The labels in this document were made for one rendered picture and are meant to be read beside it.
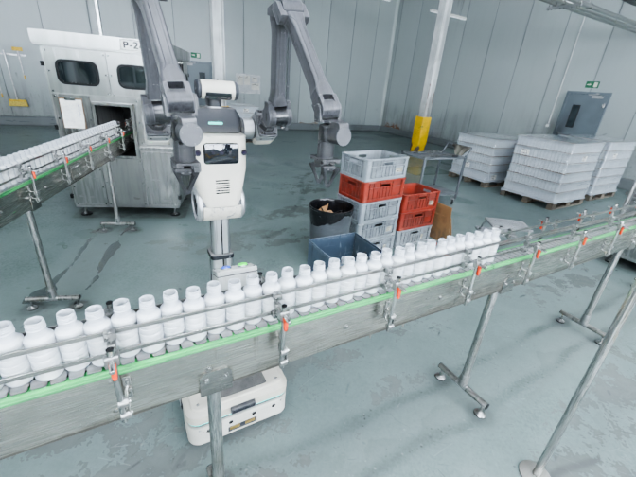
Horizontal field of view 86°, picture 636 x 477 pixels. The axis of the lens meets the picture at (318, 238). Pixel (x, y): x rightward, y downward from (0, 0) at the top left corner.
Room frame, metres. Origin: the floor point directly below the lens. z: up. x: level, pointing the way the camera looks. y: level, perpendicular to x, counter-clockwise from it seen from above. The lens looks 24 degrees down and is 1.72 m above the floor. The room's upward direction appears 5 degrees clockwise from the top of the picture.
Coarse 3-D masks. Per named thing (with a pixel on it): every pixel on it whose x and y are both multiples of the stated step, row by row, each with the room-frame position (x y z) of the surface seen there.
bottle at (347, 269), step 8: (344, 256) 1.09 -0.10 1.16; (352, 256) 1.09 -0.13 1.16; (344, 264) 1.07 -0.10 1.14; (352, 264) 1.07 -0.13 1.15; (344, 272) 1.05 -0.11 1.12; (352, 272) 1.06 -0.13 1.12; (344, 280) 1.05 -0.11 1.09; (352, 280) 1.06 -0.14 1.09; (344, 288) 1.05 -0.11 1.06; (352, 288) 1.06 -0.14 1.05; (344, 296) 1.05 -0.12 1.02; (352, 296) 1.07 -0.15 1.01
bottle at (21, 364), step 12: (0, 324) 0.61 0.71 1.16; (12, 324) 0.61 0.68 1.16; (0, 336) 0.58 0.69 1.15; (12, 336) 0.60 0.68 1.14; (0, 348) 0.57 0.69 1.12; (12, 348) 0.58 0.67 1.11; (24, 348) 0.60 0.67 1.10; (12, 360) 0.58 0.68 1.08; (24, 360) 0.59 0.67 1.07; (0, 372) 0.57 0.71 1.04; (12, 372) 0.57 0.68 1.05; (24, 372) 0.58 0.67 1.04; (12, 384) 0.57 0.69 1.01; (24, 384) 0.58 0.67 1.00
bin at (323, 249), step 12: (312, 240) 1.69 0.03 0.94; (324, 240) 1.73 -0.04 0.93; (336, 240) 1.77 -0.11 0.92; (348, 240) 1.82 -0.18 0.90; (360, 240) 1.79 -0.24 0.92; (312, 252) 1.64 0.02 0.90; (324, 252) 1.54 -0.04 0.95; (336, 252) 1.78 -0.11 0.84; (348, 252) 1.82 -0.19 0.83; (360, 252) 1.78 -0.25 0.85; (312, 264) 1.63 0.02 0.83
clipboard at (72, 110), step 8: (64, 104) 3.87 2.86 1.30; (72, 104) 3.88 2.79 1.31; (80, 104) 3.90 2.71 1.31; (64, 112) 3.86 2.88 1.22; (72, 112) 3.88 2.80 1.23; (80, 112) 3.90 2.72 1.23; (64, 120) 3.86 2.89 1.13; (72, 120) 3.87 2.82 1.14; (80, 120) 3.89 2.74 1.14; (72, 128) 3.87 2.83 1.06; (80, 128) 3.88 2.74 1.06
